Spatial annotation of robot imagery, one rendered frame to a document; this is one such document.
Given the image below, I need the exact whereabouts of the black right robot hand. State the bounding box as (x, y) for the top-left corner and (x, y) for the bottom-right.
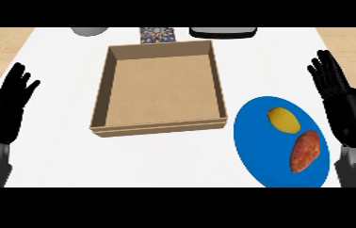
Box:
(306, 49), (356, 149)

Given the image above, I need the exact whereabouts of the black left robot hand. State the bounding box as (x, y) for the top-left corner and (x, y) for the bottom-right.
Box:
(0, 61), (42, 146)

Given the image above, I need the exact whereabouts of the yellow lemon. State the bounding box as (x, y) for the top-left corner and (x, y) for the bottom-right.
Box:
(266, 106), (302, 135)

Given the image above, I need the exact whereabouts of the blue plate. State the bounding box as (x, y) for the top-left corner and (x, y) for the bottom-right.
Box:
(232, 95), (333, 188)

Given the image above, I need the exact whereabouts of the brown cardboard box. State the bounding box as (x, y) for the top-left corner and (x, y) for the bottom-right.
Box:
(89, 39), (229, 138)

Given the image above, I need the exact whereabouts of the speckled dark box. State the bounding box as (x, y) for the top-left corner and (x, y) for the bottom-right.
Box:
(139, 27), (179, 45)

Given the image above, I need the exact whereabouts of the orange sweet potato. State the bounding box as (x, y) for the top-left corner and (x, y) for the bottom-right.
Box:
(290, 130), (322, 174)

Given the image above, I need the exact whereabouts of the grey round bowl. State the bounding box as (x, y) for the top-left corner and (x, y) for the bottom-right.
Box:
(70, 27), (111, 38)

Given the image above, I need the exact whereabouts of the black and grey appliance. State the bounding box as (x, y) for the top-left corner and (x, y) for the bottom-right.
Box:
(188, 27), (259, 40)

